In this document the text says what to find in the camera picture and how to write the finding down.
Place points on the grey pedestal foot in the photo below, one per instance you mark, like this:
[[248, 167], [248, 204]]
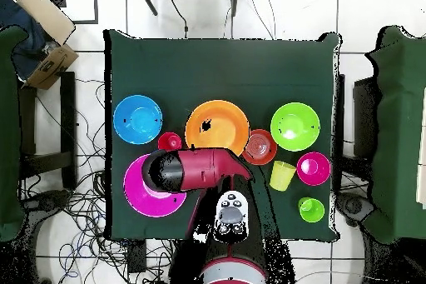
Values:
[[354, 207], [50, 200]]

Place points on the light green bowl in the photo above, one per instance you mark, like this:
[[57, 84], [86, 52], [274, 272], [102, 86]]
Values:
[[295, 126]]

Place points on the green cloth covered table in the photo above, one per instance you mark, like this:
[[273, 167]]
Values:
[[8, 130], [399, 130]]

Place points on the small orange-red bowl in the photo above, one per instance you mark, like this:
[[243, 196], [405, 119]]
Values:
[[261, 147]]

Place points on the black power strip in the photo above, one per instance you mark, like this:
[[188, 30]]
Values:
[[137, 257]]

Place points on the blue bowl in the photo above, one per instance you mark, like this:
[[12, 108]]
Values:
[[137, 119]]

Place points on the brown cardboard box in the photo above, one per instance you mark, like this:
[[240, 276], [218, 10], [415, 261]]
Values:
[[50, 67]]

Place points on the dark blue cloth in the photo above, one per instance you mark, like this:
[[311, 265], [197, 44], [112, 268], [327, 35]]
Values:
[[23, 44]]

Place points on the black tripod leg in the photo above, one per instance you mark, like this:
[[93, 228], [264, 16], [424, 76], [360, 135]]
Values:
[[148, 0], [235, 0]]

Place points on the yellow cup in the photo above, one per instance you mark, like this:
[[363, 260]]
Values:
[[282, 175]]

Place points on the green cup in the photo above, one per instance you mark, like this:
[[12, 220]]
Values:
[[312, 210]]

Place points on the large orange bowl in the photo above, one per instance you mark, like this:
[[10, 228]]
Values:
[[226, 127]]

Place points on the dark green tablecloth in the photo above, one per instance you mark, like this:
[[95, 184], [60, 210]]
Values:
[[216, 70]]

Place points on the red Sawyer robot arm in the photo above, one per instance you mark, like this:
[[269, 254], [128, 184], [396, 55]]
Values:
[[199, 170]]

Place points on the black stool frame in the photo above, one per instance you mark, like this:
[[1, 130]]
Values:
[[68, 114]]

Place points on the large pink bowl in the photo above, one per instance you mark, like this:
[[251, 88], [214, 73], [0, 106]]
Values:
[[136, 194]]

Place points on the red cup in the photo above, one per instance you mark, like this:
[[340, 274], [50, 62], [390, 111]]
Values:
[[169, 140]]

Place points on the small crimson bowl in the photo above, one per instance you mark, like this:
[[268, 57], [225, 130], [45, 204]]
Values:
[[313, 168]]

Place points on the beige box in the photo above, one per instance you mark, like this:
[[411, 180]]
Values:
[[46, 14]]

